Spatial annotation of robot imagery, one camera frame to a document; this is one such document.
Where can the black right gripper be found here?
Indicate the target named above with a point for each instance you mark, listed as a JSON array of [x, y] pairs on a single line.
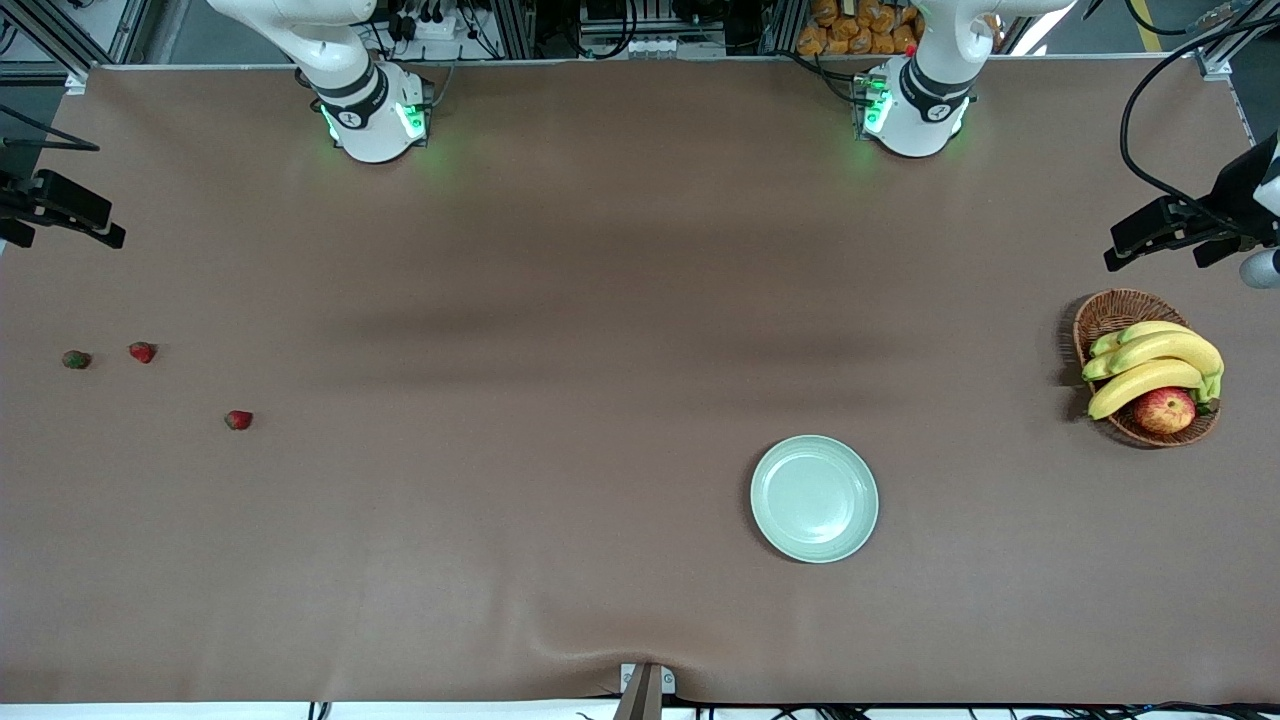
[[50, 199]]

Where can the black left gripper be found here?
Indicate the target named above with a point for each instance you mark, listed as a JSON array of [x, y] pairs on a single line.
[[1236, 190]]

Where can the greenish strawberry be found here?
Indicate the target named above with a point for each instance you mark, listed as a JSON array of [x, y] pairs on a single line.
[[76, 359]]

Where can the red strawberry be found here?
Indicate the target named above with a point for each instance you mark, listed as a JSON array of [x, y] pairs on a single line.
[[142, 351], [238, 420]]

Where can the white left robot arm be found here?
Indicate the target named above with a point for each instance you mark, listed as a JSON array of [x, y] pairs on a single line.
[[915, 115]]

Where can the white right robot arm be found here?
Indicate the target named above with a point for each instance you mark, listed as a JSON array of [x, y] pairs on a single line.
[[370, 120]]

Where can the pale green round plate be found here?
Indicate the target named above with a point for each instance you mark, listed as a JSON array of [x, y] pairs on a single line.
[[814, 498]]

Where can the yellow banana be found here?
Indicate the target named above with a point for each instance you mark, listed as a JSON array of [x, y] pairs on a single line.
[[1150, 329], [1170, 350], [1140, 385]]

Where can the brown wicker basket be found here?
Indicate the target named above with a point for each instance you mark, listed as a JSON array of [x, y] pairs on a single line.
[[1110, 310]]

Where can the red yellow apple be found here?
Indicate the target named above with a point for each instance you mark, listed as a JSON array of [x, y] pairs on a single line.
[[1165, 410]]

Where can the pile of golden bread rolls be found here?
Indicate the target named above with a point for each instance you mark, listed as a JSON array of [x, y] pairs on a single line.
[[860, 30]]

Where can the white power strip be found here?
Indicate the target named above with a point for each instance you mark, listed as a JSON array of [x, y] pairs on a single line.
[[440, 28]]

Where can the brown table mat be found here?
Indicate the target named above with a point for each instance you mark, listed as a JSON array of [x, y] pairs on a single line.
[[600, 300]]

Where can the white connector block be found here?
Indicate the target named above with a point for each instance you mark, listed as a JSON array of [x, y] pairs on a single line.
[[655, 45]]

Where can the aluminium frame strut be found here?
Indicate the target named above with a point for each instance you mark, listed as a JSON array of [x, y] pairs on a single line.
[[45, 30], [1230, 45]]

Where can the aluminium frame post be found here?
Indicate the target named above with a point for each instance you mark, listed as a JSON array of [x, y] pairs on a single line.
[[515, 25], [785, 25]]

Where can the grey metal mount bracket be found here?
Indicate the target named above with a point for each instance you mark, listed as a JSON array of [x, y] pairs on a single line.
[[645, 690]]

